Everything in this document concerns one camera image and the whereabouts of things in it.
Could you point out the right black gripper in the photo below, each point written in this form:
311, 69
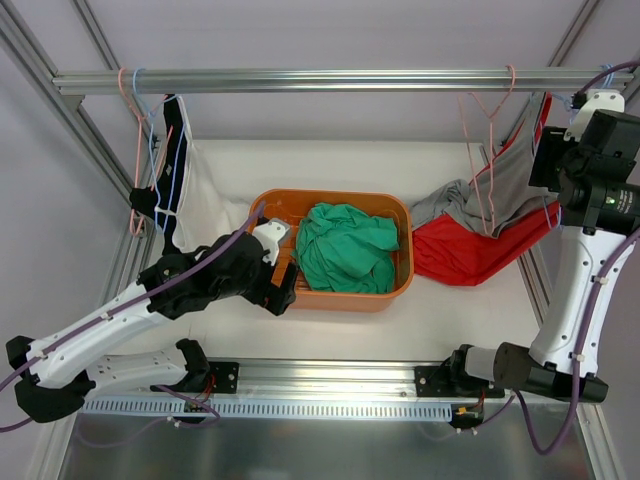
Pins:
542, 157

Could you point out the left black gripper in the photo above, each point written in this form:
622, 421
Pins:
280, 295

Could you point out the grey tank top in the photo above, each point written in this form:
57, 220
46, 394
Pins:
499, 197

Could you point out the green tank top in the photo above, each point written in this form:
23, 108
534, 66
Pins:
341, 249

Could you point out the pink wire hanger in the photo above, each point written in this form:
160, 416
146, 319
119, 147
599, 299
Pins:
490, 150
135, 150

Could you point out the blue wire hanger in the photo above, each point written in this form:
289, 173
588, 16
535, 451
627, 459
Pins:
567, 102
159, 137

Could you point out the white tank top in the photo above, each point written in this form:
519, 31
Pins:
205, 213

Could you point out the red tank top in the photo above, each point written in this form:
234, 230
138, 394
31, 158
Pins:
448, 253

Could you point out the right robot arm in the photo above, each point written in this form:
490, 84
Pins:
600, 218

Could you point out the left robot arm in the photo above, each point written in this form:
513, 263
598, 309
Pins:
59, 373

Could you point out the black tank top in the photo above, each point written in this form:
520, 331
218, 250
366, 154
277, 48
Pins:
162, 208

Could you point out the orange plastic basket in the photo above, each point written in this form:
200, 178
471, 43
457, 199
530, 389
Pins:
291, 206

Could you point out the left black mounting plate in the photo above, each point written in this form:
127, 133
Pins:
222, 378

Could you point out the black mounting plate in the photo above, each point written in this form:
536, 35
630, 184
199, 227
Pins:
222, 378
433, 382

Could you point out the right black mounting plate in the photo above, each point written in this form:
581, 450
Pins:
433, 382

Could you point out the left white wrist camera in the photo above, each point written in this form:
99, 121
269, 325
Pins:
271, 236

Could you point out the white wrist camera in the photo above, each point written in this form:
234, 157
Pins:
586, 104
271, 236

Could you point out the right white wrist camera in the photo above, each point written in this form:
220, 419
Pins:
586, 104

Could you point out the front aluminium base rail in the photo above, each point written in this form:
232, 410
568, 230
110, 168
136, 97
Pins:
321, 380

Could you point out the aluminium hanging rail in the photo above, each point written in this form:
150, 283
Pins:
504, 79

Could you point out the white slotted cable duct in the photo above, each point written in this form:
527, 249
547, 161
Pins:
227, 407

